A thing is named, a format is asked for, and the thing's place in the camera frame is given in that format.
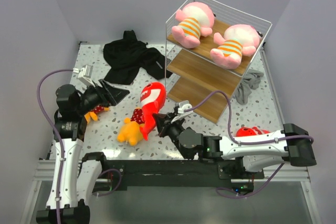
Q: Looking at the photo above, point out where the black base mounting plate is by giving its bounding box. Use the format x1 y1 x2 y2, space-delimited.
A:
93 158 265 192

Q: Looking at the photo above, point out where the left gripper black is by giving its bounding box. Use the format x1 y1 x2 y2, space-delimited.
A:
76 78 129 115

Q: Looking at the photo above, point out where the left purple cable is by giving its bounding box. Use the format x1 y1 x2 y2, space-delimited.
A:
36 69 79 224

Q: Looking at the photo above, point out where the grey crumpled cloth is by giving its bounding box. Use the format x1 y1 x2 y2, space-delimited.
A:
234 69 264 105

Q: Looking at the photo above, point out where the white wire wooden shelf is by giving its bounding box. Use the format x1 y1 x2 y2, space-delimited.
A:
164 0 273 124

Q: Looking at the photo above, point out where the red shark plush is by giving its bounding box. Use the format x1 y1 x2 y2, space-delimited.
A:
236 126 270 137

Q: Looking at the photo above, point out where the orange bear plush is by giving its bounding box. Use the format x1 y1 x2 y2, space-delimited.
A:
85 105 110 123
117 108 145 146

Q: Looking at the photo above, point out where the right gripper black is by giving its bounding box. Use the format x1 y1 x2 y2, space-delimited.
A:
153 111 185 150

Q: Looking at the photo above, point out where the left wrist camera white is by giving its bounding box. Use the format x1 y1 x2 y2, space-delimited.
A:
72 65 94 87

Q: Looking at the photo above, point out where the red whale plush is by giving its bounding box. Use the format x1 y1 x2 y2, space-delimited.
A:
140 82 166 141

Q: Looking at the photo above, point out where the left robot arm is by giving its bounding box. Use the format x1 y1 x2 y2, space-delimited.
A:
36 79 130 223

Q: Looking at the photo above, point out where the purple cable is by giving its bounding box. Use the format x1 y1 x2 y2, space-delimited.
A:
183 90 314 198
36 69 79 224

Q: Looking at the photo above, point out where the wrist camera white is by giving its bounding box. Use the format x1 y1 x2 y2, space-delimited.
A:
171 100 193 123
72 65 94 87

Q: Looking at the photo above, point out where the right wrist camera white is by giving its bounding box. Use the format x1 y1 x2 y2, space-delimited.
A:
171 100 193 123

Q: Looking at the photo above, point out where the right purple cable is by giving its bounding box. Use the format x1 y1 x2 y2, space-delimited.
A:
183 90 314 198

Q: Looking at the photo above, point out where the pink striped plush doll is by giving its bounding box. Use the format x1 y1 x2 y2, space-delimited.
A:
171 2 215 49
210 24 263 69

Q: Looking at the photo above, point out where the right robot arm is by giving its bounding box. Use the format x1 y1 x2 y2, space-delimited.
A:
153 113 317 178

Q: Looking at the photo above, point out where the black cloth garment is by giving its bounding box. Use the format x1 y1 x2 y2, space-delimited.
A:
103 30 172 85

